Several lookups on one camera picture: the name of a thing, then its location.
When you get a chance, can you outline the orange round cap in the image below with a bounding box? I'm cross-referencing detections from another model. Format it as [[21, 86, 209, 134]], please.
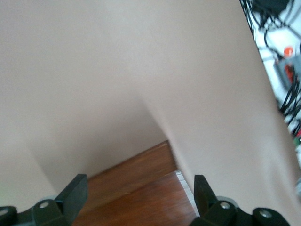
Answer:
[[283, 46, 295, 59]]

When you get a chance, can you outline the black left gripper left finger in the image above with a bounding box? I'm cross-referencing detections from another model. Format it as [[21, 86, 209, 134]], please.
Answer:
[[0, 174, 89, 226]]

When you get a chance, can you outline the grey device with red button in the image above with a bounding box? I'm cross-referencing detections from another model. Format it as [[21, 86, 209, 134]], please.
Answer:
[[274, 58, 298, 89]]

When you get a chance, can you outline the brown table cover sheet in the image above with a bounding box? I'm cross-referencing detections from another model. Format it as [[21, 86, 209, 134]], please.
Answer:
[[0, 0, 301, 226]]

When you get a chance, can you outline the dark red wooden cabinet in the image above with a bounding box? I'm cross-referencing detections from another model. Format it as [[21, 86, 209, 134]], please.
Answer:
[[71, 140, 200, 226]]

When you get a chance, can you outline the black floor cable bundle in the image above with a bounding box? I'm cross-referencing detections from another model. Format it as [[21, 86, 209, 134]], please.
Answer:
[[239, 0, 301, 137]]

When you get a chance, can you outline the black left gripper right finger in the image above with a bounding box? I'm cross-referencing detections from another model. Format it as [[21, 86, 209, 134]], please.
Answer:
[[187, 174, 291, 226]]

